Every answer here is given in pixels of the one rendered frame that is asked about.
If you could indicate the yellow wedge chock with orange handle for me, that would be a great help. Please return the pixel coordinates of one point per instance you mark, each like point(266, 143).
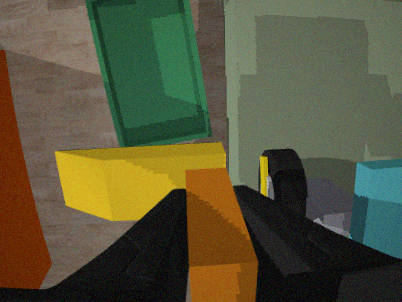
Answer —
point(124, 183)

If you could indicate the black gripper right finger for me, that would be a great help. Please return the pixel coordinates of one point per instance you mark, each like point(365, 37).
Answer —
point(301, 261)

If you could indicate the green tray walls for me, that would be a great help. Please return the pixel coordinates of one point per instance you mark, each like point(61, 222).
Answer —
point(114, 107)

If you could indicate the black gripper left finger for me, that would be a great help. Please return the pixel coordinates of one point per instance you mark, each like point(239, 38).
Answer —
point(150, 263)

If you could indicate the small teal wheeled trolley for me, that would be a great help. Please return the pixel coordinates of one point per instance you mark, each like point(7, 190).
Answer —
point(373, 216)

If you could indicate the green tray floor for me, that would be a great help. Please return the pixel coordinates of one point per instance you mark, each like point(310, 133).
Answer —
point(152, 64)

